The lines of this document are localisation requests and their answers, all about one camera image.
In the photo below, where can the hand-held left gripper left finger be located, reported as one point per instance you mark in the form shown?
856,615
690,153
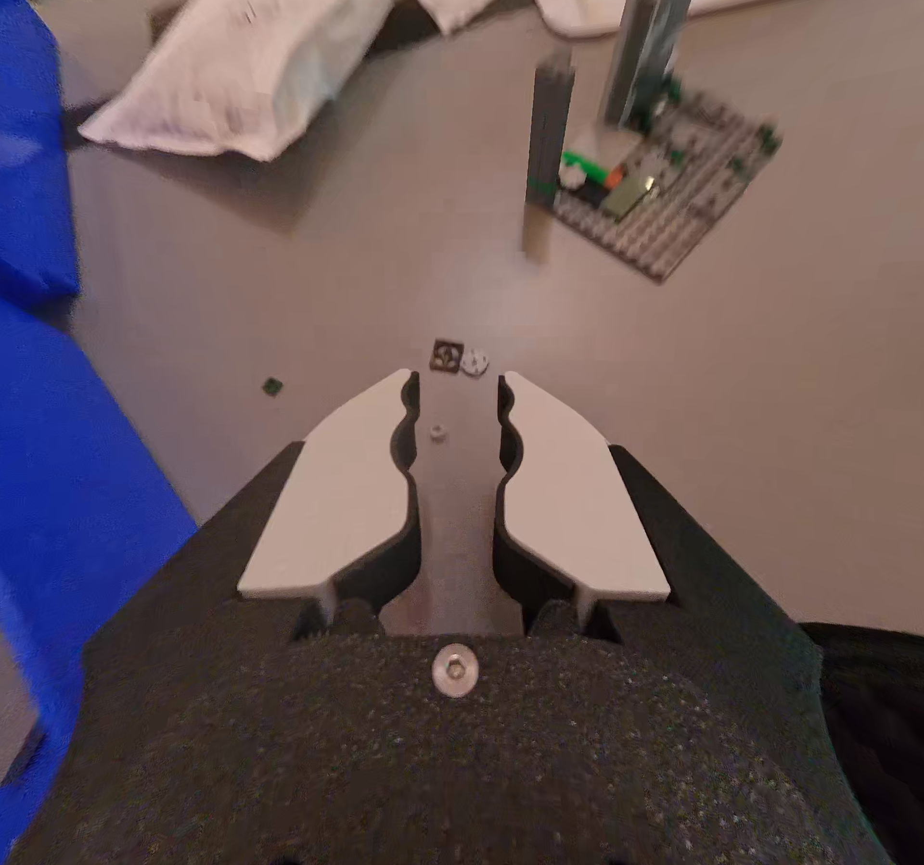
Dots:
325,504

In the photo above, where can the blue divided plastic bin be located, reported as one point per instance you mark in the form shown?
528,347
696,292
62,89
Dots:
72,518

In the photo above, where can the white paper bag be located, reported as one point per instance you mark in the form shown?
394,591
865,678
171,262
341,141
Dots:
245,49

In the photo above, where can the grey desk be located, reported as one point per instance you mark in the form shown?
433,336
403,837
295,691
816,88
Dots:
722,410

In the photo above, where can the white round brick piece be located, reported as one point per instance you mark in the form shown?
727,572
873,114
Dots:
475,363

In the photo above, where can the small dark tile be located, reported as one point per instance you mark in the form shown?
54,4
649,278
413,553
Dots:
273,387

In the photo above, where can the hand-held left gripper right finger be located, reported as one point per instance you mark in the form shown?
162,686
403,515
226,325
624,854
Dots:
570,504

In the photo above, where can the grey brick model on baseplate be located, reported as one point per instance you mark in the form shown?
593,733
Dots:
650,158

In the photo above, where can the black square tile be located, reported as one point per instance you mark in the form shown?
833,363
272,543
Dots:
446,356

